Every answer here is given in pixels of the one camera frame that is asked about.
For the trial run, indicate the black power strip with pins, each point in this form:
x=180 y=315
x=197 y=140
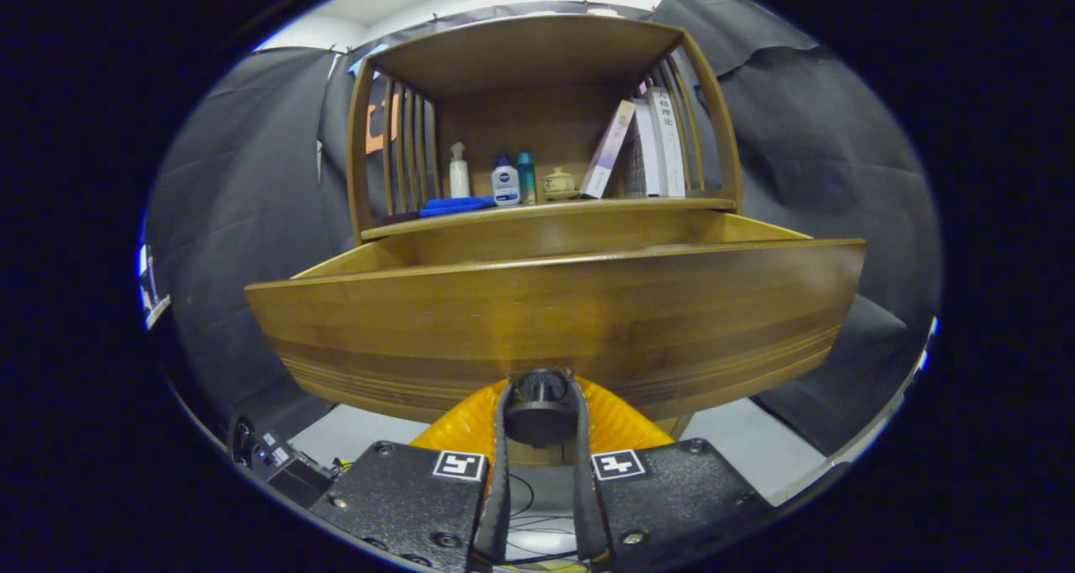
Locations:
x=290 y=472

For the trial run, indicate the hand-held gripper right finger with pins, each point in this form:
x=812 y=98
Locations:
x=586 y=489

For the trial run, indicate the purple and white book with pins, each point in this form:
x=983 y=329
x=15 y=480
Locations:
x=606 y=153

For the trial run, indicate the wooden drawer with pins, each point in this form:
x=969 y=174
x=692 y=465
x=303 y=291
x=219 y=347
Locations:
x=546 y=304

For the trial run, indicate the dark patterned book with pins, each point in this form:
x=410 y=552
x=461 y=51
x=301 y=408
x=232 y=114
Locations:
x=634 y=165

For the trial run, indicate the white bottle with blue cap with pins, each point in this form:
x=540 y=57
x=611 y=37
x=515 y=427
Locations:
x=506 y=186

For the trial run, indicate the wooden cabinet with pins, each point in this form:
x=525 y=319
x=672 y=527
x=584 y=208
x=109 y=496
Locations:
x=521 y=52

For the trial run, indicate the blue folded cloth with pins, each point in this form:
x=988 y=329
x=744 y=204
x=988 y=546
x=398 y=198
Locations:
x=453 y=206

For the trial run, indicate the plain white book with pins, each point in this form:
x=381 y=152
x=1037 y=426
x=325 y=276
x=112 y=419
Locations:
x=648 y=149

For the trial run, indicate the white frame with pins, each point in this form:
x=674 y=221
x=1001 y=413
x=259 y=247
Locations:
x=151 y=291

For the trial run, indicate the beige lidded teacup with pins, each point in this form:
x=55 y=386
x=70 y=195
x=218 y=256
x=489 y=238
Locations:
x=559 y=183

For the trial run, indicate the wooden countertop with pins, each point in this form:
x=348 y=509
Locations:
x=537 y=213

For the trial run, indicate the white book with black lettering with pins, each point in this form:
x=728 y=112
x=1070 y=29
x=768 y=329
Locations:
x=668 y=144

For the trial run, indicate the white pump bottle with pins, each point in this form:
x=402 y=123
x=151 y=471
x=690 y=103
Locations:
x=459 y=178

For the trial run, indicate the teal bottle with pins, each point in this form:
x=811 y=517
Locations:
x=527 y=178

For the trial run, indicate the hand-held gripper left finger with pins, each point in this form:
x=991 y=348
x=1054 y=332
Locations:
x=495 y=489

